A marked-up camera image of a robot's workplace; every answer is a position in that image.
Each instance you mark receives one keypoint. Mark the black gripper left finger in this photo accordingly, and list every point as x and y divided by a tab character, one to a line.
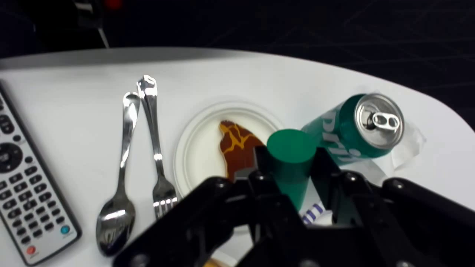
262	169

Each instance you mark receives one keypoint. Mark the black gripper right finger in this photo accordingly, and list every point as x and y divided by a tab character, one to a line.
332	183

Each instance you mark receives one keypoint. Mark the green plastic cup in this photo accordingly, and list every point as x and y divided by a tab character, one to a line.
292	158

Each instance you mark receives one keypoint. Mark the white round plate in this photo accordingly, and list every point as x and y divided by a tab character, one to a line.
203	149

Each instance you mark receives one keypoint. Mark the brown giraffe pattern toy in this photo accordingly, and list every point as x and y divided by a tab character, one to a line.
238	149

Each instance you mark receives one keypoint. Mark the white packet with blue print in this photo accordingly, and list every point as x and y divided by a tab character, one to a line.
312	212

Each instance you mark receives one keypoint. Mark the green soda can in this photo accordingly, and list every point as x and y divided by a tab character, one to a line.
347	131

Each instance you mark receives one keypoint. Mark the silver metal fork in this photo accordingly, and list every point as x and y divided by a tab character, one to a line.
158	164

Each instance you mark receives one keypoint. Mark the silver metal spoon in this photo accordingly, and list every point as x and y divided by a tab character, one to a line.
118	217

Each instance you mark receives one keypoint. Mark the grey remote control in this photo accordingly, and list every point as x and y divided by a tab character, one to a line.
27	188

